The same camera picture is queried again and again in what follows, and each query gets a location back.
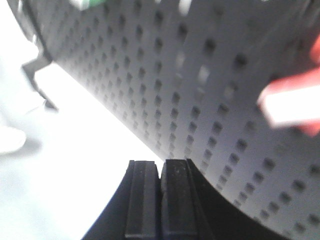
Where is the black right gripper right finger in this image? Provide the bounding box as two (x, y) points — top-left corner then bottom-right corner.
(161, 159), (284, 240)

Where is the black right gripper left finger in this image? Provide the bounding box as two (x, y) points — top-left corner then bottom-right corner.
(83, 160), (160, 240)

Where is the white height-adjustable table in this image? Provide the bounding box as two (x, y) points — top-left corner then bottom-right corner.
(0, 64), (163, 240)

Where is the black perforated pegboard panel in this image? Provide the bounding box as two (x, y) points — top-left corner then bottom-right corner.
(8, 0), (320, 240)

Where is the red white toggle switch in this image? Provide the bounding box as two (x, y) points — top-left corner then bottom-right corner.
(256, 36), (320, 137)

